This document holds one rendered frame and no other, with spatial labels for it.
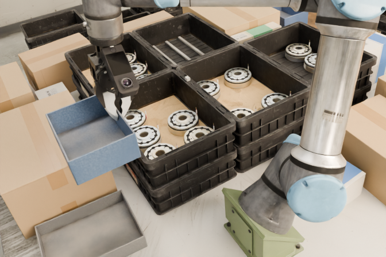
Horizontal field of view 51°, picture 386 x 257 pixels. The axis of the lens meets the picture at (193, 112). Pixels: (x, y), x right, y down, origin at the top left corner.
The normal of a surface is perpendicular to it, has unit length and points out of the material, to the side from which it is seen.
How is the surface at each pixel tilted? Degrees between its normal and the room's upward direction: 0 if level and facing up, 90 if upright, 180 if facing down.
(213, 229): 0
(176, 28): 90
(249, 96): 0
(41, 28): 90
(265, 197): 35
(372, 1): 60
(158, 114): 0
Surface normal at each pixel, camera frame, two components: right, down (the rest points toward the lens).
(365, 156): -0.88, 0.34
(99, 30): -0.08, 0.57
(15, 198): 0.50, 0.48
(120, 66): 0.25, -0.42
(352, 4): -0.01, 0.13
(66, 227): -0.09, -0.80
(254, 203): -0.49, -0.43
